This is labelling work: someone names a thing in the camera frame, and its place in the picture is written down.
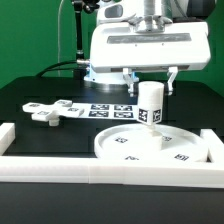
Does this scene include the black cables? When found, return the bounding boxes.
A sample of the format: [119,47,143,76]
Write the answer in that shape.
[35,60,88,78]

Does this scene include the white U-shaped boundary frame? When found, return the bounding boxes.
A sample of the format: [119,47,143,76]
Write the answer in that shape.
[0,123,224,188]

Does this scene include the white round table top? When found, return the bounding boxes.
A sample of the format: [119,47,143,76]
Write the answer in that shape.
[94,124,208,162]

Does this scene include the white sheet with markers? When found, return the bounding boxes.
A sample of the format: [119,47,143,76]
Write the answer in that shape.
[73,103,137,120]

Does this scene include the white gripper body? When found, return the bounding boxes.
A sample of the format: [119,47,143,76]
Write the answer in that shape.
[90,22,211,73]

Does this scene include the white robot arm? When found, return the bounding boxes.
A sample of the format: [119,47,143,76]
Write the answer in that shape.
[84,0,211,94]

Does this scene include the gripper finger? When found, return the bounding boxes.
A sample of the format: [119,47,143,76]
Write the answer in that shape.
[167,67,178,95]
[123,68,138,97]

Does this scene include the white cross-shaped table base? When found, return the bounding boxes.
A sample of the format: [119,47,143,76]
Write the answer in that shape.
[22,100,84,127]

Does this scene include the white thin cable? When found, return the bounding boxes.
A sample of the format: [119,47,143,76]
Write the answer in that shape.
[57,0,66,78]

